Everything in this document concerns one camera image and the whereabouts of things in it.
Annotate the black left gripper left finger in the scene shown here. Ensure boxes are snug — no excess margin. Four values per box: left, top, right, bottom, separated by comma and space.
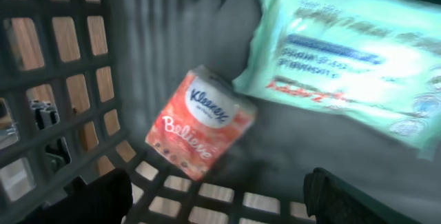
19, 168, 133, 224

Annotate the mint green wipes pack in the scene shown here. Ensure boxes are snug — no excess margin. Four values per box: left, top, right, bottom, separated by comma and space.
233, 0, 440, 159

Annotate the grey plastic shopping basket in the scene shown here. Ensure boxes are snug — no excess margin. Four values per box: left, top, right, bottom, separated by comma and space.
1, 0, 440, 223

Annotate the orange Kleenex tissue pack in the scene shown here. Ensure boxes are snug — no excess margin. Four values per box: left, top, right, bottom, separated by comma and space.
145, 65, 257, 181

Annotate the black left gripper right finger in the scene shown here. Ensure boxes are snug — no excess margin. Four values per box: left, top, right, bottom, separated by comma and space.
302, 167, 419, 224

